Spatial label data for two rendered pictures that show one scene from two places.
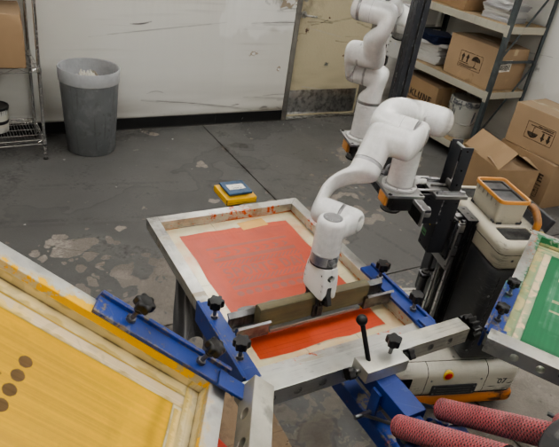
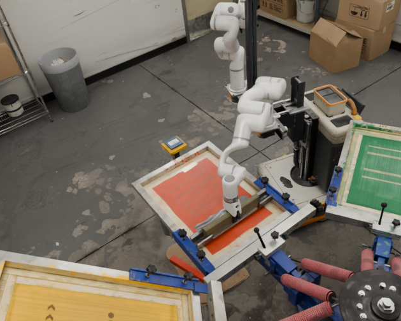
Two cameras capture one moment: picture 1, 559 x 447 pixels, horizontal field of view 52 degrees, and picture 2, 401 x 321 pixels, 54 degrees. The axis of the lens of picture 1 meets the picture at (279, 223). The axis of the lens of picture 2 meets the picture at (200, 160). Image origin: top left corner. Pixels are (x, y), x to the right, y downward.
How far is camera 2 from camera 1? 0.64 m
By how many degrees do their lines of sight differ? 12
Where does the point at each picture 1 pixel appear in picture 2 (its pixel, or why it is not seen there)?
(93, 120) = (72, 89)
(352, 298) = (251, 206)
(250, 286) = (197, 210)
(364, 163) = (239, 141)
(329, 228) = (228, 186)
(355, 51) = (220, 46)
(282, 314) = (217, 228)
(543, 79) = not seen: outside the picture
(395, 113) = (249, 102)
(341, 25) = not seen: outside the picture
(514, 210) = (338, 107)
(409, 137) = (260, 121)
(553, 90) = not seen: outside the picture
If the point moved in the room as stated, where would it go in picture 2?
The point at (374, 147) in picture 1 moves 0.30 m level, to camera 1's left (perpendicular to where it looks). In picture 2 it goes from (242, 131) to (181, 138)
